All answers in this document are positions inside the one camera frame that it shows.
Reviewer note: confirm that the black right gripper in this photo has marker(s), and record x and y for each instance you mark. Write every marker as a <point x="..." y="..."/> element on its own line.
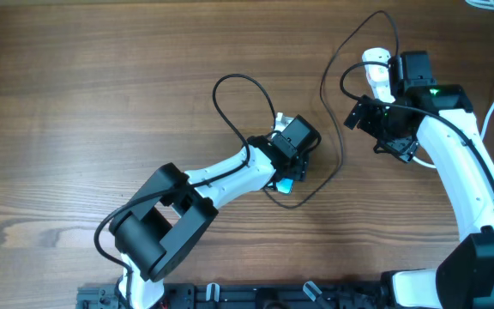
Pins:
<point x="403" y="148"/>

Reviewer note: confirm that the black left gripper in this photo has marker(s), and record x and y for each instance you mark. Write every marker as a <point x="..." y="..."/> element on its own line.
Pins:
<point x="299" y="166"/>

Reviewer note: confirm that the Galaxy S25 smartphone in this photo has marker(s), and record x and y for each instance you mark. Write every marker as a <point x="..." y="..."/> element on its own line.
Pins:
<point x="284" y="186"/>

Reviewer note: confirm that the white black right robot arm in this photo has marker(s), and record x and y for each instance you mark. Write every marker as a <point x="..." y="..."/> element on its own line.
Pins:
<point x="441" y="120"/>

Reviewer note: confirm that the white power strip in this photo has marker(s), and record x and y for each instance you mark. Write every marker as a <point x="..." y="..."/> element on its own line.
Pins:
<point x="378" y="76"/>

